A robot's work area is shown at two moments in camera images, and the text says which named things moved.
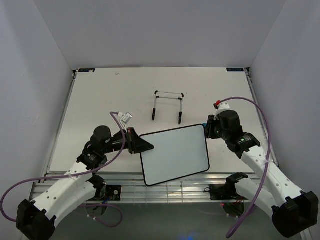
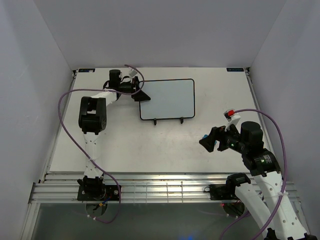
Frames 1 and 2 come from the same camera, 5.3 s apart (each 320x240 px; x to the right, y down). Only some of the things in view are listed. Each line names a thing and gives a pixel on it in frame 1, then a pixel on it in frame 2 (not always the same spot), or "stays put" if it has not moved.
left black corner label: [86, 70] stays put
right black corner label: [235, 69] stays put
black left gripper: [136, 144] to [140, 96]
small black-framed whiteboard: [177, 153] to [170, 99]
